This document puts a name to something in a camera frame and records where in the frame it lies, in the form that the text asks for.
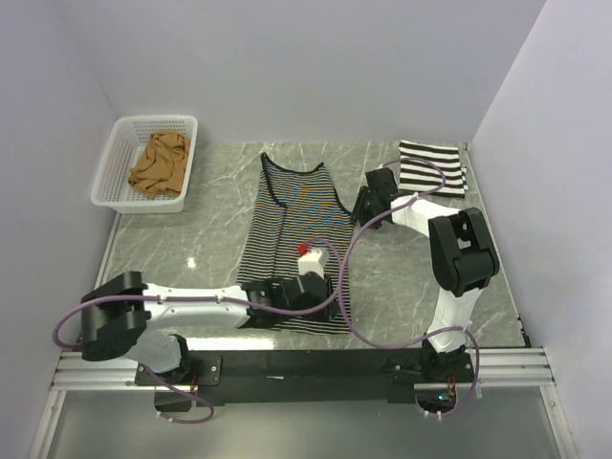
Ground black white striped tank top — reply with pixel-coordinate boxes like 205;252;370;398
399;141;468;199

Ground striped tank tops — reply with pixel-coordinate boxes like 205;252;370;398
237;153;354;335

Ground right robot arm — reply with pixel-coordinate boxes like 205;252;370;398
353;167;500;382

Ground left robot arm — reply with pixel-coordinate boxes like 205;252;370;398
80;272;339;384

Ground black base beam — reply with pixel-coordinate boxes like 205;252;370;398
133;348;479;412

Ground mustard garment in basket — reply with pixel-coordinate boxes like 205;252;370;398
128;130;190;199

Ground white plastic basket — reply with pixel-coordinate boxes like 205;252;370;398
90;115;199;214

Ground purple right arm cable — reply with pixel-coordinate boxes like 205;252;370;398
341;160;482;418

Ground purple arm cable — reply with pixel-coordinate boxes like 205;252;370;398
341;160;482;418
52;236;355;425

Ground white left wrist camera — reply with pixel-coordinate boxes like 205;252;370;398
297;244;329;278

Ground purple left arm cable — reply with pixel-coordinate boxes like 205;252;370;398
52;236;355;425

